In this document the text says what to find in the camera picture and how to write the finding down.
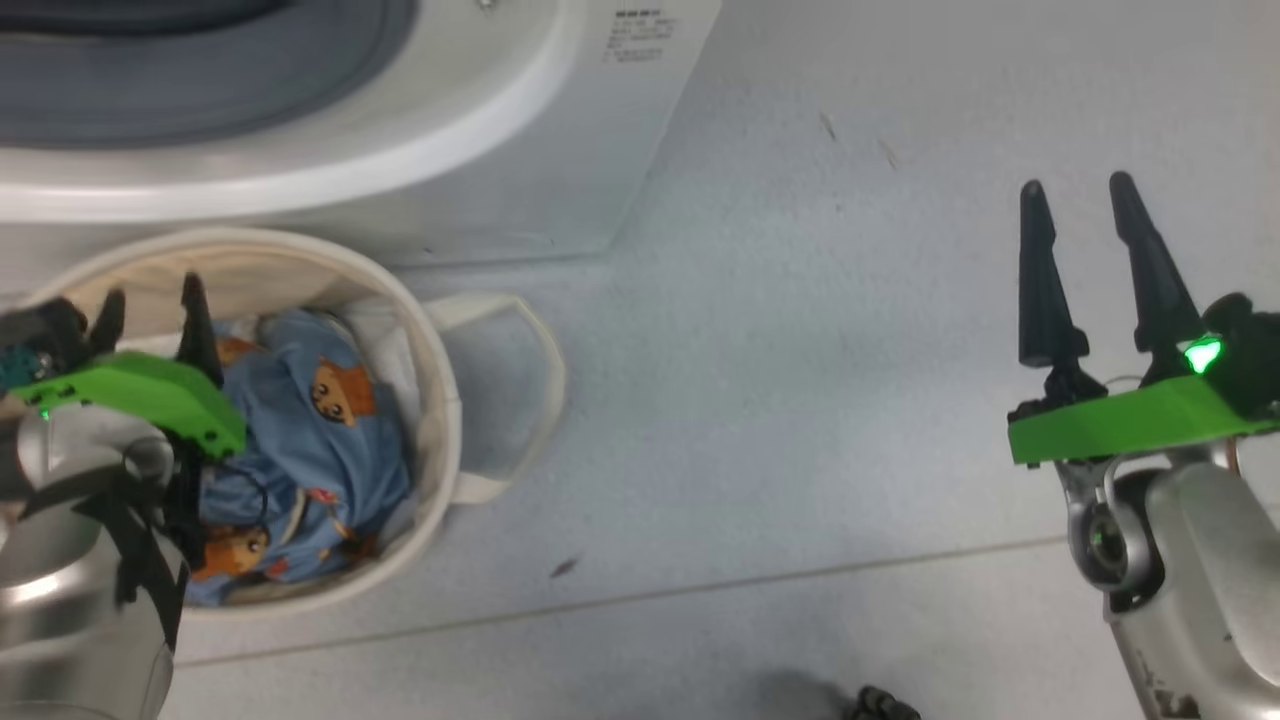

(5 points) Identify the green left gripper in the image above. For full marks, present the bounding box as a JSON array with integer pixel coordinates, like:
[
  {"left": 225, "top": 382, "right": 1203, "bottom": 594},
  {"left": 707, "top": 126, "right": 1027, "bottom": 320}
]
[{"left": 10, "top": 271, "right": 249, "bottom": 463}]

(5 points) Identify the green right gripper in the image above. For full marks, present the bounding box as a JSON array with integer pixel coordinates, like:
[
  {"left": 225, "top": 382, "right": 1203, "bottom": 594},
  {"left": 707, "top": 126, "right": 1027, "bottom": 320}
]
[{"left": 1007, "top": 171, "right": 1280, "bottom": 470}]

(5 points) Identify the blue bear-print garment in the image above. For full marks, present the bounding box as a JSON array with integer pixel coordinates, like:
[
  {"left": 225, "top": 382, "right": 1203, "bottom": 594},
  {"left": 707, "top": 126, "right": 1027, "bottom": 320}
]
[{"left": 185, "top": 308, "right": 416, "bottom": 607}]

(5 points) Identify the grey rubber door gasket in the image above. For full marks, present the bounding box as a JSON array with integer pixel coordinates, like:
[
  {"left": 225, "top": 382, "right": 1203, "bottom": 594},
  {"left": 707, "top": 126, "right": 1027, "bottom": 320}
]
[{"left": 0, "top": 0, "right": 419, "bottom": 151}]

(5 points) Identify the beige fabric laundry basket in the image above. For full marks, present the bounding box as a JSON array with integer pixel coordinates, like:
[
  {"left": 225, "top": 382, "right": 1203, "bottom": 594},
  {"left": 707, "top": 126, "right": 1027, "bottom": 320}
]
[{"left": 0, "top": 225, "right": 568, "bottom": 621}]

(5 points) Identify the white front-load washing machine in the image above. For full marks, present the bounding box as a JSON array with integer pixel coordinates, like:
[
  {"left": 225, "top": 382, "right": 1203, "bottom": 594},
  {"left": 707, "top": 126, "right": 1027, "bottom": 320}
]
[{"left": 0, "top": 0, "right": 723, "bottom": 269}]

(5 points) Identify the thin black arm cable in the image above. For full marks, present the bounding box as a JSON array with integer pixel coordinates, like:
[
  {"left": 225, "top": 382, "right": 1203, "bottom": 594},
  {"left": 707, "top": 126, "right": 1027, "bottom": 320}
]
[{"left": 163, "top": 440, "right": 271, "bottom": 573}]

